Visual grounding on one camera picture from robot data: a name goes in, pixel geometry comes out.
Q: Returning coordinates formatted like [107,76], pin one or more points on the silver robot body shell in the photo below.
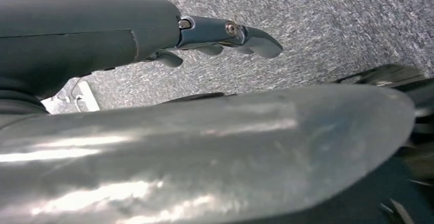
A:
[203,154]

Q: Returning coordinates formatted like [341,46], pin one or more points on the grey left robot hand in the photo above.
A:
[84,32]

